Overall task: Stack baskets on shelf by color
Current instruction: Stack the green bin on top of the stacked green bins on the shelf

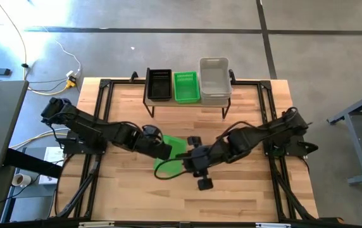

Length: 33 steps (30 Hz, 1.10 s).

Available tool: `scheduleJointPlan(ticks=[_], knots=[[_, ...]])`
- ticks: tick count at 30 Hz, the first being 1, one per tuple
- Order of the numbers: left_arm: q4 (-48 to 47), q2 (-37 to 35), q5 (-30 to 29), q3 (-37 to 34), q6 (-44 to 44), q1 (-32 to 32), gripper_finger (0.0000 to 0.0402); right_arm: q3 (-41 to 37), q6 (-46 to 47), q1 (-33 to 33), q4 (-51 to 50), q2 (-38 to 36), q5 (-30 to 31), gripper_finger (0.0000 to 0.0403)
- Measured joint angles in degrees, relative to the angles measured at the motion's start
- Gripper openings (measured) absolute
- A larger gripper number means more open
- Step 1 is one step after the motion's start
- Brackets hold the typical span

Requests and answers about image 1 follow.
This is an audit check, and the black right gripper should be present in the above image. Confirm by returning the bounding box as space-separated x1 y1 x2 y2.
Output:
184 136 223 191

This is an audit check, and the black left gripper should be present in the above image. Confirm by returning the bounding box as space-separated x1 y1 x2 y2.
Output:
133 132 173 160

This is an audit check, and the white cardboard box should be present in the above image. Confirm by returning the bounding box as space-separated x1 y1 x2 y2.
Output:
38 146 65 186

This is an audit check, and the black desk beam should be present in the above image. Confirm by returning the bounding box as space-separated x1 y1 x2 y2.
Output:
3 148 63 179

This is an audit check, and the white cup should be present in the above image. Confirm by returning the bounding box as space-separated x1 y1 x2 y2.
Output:
11 173 32 187

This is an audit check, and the grey desk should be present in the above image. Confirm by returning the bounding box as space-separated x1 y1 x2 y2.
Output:
0 80 30 172

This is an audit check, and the black metal table frame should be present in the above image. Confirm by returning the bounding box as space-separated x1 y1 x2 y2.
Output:
50 77 343 228

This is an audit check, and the grey metal table frame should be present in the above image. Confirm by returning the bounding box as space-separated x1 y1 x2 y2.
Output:
326 85 362 186

